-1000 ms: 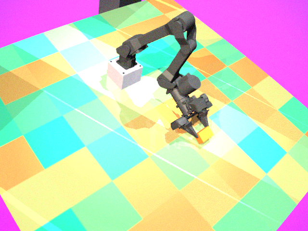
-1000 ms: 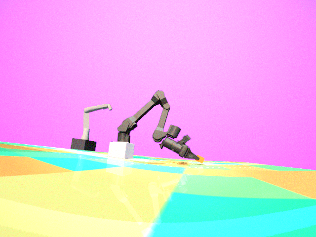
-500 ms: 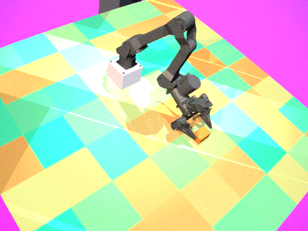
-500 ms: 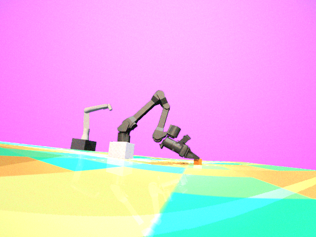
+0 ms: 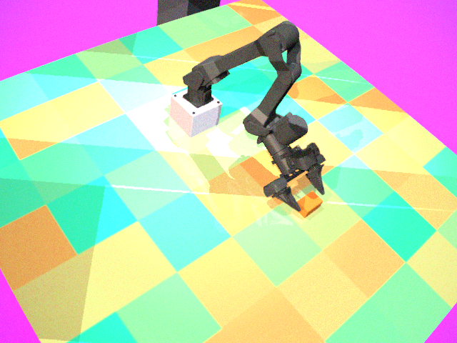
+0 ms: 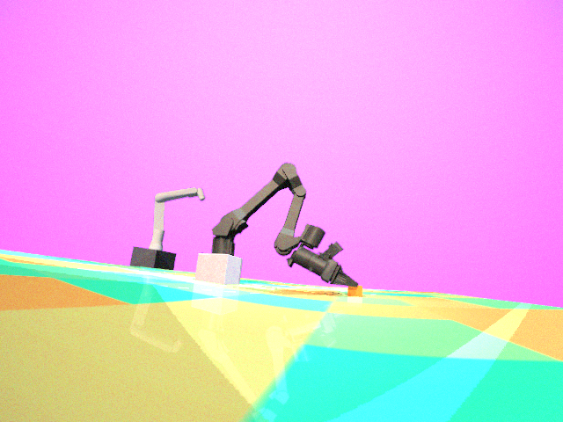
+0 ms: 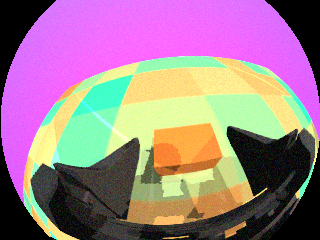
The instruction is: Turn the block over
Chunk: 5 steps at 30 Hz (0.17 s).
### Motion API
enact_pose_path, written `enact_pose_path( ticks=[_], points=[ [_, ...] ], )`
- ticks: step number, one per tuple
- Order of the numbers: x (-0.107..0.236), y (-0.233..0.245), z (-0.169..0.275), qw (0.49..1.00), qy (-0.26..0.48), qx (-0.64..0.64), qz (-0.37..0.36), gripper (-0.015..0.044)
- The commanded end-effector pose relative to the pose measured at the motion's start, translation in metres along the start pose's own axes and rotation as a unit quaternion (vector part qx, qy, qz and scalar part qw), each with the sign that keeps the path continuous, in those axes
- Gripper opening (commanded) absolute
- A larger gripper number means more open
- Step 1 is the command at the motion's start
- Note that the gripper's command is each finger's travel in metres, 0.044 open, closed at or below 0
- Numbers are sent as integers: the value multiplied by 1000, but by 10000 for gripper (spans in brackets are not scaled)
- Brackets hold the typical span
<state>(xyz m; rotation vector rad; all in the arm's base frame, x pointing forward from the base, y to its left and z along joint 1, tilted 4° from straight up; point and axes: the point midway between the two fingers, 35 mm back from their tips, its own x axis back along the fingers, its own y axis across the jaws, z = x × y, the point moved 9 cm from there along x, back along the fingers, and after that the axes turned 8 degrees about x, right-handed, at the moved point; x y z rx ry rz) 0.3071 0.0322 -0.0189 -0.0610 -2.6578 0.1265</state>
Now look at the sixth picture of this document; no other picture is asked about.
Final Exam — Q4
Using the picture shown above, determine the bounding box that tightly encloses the orange block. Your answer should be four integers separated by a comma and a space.
347, 286, 362, 297

